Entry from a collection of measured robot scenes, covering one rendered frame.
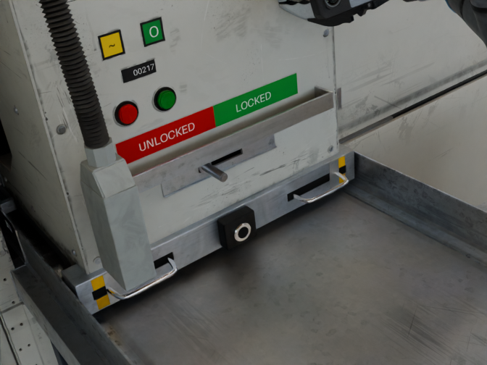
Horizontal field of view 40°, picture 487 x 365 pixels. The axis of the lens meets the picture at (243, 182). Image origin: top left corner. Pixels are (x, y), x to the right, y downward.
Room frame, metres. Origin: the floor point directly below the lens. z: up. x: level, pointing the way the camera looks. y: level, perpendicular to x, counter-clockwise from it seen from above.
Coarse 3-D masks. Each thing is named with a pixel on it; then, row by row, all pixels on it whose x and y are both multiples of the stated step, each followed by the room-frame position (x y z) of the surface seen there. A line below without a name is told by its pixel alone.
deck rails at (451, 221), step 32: (352, 192) 1.01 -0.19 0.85; (384, 192) 0.98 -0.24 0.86; (416, 192) 0.92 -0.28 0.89; (416, 224) 0.89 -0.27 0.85; (448, 224) 0.87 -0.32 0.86; (480, 224) 0.82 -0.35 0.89; (32, 256) 0.88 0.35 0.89; (480, 256) 0.79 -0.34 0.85; (64, 288) 0.76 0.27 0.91; (96, 320) 0.75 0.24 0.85; (96, 352) 0.69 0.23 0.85; (128, 352) 0.68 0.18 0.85
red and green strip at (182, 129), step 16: (288, 80) 0.97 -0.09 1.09; (240, 96) 0.92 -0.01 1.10; (256, 96) 0.94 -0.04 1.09; (272, 96) 0.96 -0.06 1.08; (288, 96) 0.97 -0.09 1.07; (208, 112) 0.89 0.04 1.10; (224, 112) 0.91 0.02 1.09; (240, 112) 0.92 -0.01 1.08; (160, 128) 0.85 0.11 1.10; (176, 128) 0.86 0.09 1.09; (192, 128) 0.87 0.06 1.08; (208, 128) 0.89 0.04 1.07; (128, 144) 0.82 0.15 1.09; (144, 144) 0.83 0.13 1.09; (160, 144) 0.84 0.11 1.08; (128, 160) 0.82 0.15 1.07
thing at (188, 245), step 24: (312, 168) 0.99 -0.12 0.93; (264, 192) 0.93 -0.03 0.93; (288, 192) 0.95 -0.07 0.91; (312, 192) 0.98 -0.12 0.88; (216, 216) 0.87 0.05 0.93; (264, 216) 0.92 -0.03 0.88; (168, 240) 0.82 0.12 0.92; (192, 240) 0.84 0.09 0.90; (216, 240) 0.87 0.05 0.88; (168, 264) 0.82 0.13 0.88; (72, 288) 0.75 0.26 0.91
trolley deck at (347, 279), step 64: (256, 256) 0.86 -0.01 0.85; (320, 256) 0.84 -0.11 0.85; (384, 256) 0.82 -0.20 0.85; (448, 256) 0.80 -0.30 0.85; (64, 320) 0.76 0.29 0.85; (128, 320) 0.75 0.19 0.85; (192, 320) 0.73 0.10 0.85; (256, 320) 0.71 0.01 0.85; (320, 320) 0.70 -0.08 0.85; (384, 320) 0.68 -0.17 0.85; (448, 320) 0.67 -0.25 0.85
